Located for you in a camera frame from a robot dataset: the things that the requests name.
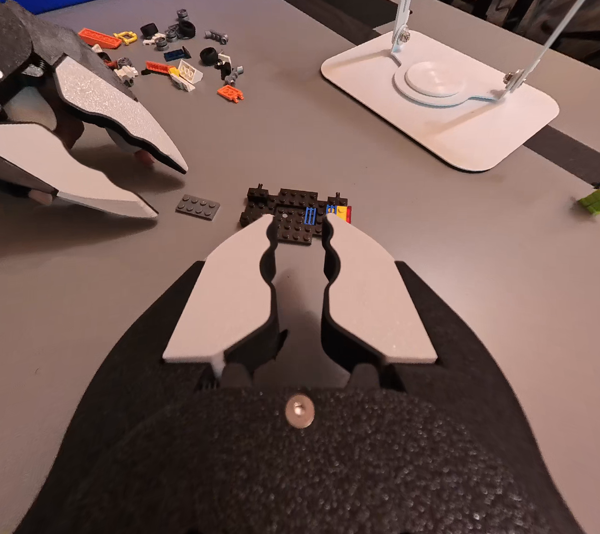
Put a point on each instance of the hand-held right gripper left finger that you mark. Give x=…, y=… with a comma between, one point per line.
x=220, y=309

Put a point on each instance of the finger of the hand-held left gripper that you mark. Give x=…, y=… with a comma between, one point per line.
x=112, y=103
x=66, y=178

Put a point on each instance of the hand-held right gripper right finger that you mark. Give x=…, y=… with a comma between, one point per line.
x=380, y=309

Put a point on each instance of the small red lego piece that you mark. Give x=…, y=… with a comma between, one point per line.
x=345, y=213

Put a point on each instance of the dark grey lego plate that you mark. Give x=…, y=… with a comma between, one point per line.
x=198, y=207

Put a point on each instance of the small yellow lego piece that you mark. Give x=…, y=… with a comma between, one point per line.
x=333, y=215

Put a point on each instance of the black lego chassis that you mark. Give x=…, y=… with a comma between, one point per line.
x=291, y=215

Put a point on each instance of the lime green lego minifigure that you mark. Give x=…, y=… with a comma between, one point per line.
x=591, y=203

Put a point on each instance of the pile of lego pieces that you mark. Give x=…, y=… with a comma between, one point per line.
x=169, y=56

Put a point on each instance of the white book stand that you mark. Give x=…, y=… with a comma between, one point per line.
x=450, y=103

